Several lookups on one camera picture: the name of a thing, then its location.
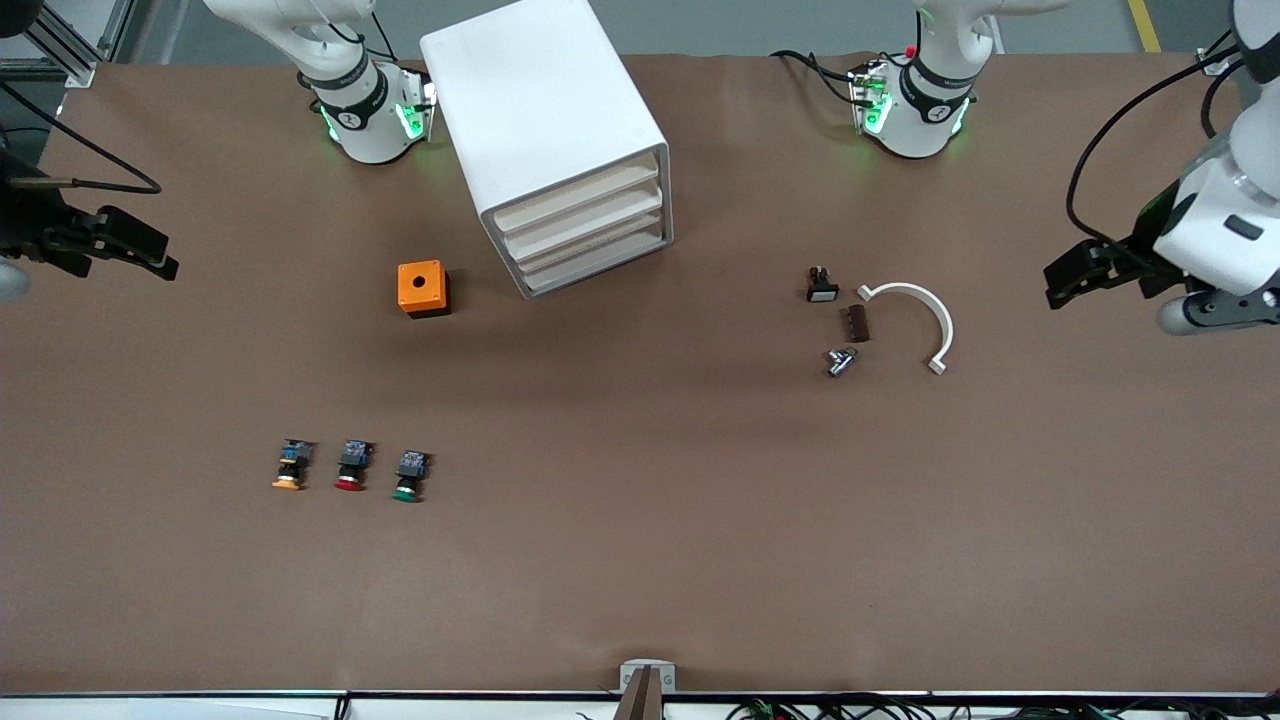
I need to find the green push button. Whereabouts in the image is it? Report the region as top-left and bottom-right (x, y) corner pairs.
(391, 450), (433, 504)

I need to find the yellow push button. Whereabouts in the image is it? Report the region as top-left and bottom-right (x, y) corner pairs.
(271, 439), (316, 492)

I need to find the red push button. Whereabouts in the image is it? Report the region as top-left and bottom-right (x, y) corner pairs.
(333, 440), (376, 493)

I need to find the orange box with hole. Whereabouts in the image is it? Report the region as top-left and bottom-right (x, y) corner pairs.
(397, 260), (452, 320)

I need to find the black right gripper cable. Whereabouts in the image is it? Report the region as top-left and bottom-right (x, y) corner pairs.
(0, 78), (163, 197)

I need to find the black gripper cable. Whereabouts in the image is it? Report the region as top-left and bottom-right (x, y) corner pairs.
(0, 78), (163, 197)
(1064, 45), (1246, 249)

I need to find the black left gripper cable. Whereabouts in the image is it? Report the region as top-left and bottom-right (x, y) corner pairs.
(1064, 45), (1246, 249)

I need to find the white half-ring pipe clamp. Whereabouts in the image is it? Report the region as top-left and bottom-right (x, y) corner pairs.
(857, 282), (955, 377)

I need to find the aluminium frame post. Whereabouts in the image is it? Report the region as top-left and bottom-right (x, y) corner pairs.
(1197, 30), (1246, 79)
(20, 0), (136, 89)

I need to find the black arm base cable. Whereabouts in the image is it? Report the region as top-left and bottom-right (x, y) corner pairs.
(769, 48), (863, 109)

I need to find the grey metal bracket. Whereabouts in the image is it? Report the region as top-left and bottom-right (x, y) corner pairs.
(619, 659), (678, 720)

